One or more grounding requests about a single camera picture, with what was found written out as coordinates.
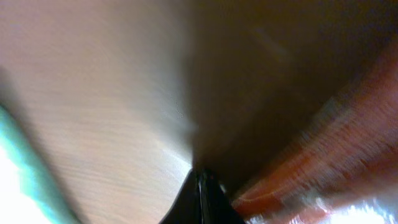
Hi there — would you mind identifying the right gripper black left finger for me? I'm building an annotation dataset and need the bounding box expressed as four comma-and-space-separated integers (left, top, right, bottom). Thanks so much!
160, 170, 201, 224

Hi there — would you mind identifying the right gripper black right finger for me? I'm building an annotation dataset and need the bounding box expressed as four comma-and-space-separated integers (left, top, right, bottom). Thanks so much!
198, 169, 245, 224

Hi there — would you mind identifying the teal wet wipes pack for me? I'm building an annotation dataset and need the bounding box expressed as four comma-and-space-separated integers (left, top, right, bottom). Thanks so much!
1, 108, 81, 224

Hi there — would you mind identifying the orange chocolate bar wrapper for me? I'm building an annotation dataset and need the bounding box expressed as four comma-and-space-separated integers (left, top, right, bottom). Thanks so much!
233, 42, 397, 223

